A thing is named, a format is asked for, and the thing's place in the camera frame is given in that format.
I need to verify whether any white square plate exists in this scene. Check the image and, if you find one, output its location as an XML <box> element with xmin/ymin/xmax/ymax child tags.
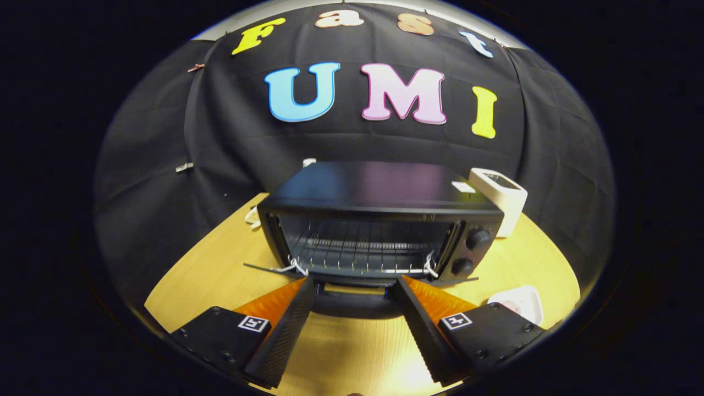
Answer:
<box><xmin>487</xmin><ymin>285</ymin><xmax>544</xmax><ymax>326</ymax></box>

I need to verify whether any white toaster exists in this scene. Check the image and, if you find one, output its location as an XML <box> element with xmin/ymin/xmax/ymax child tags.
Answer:
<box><xmin>469</xmin><ymin>168</ymin><xmax>529</xmax><ymax>238</ymax></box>

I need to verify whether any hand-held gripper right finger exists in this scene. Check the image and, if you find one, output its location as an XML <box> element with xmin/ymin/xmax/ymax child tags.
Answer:
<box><xmin>392</xmin><ymin>276</ymin><xmax>545</xmax><ymax>386</ymax></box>

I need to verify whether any black toaster oven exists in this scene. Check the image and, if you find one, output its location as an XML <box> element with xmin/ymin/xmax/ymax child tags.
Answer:
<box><xmin>244</xmin><ymin>161</ymin><xmax>504</xmax><ymax>320</ymax></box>

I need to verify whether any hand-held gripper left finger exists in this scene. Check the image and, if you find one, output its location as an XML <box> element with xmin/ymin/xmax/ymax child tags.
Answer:
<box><xmin>170</xmin><ymin>277</ymin><xmax>317</xmax><ymax>388</ymax></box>

